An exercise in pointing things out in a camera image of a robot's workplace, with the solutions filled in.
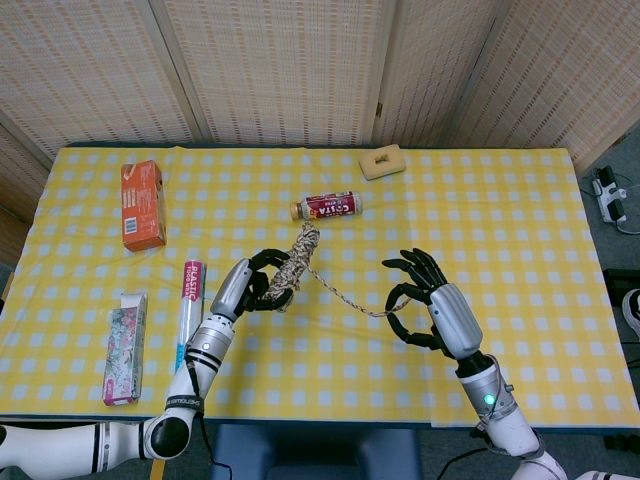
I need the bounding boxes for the woven bamboo folding screen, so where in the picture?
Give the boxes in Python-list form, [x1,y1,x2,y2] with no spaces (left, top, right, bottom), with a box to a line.
[0,0,640,266]

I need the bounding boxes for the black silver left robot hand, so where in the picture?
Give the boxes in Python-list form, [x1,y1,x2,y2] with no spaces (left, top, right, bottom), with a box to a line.
[209,248,294,321]

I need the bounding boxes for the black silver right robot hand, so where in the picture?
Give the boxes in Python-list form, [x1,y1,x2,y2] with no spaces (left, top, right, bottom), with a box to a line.
[382,248,485,360]

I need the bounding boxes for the white power strip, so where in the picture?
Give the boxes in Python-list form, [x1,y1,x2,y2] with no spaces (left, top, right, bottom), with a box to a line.
[592,167,631,225]

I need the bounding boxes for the red Costa coffee bottle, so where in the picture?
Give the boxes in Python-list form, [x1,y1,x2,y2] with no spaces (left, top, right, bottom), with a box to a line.
[291,190,364,222]

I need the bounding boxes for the plastic food wrap roll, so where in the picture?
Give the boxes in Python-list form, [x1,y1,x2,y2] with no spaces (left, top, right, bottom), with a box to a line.
[173,259,207,374]

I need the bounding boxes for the white power cable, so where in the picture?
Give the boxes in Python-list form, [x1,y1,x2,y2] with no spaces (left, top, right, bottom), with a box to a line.
[615,174,640,236]

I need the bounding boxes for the floral pink toothpaste box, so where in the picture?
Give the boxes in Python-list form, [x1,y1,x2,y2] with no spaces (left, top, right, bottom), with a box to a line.
[102,291,150,407]

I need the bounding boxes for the speckled braided rope bundle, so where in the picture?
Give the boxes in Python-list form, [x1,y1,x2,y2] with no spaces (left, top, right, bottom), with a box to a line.
[257,222,414,319]

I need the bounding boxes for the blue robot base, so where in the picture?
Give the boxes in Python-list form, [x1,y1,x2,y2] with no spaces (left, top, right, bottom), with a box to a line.
[212,423,424,480]

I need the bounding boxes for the yellow sponge with hole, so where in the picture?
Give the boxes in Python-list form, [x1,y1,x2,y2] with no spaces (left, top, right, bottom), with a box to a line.
[359,142,405,182]

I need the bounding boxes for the black floor box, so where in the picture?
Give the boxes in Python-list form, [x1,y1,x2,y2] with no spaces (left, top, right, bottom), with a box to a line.
[602,268,640,301]

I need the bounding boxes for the orange cardboard box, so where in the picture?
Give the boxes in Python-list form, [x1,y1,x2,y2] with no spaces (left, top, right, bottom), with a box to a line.
[119,159,169,253]

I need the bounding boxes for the yellow white checkered tablecloth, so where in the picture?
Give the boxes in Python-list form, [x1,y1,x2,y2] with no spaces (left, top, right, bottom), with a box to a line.
[0,146,614,430]

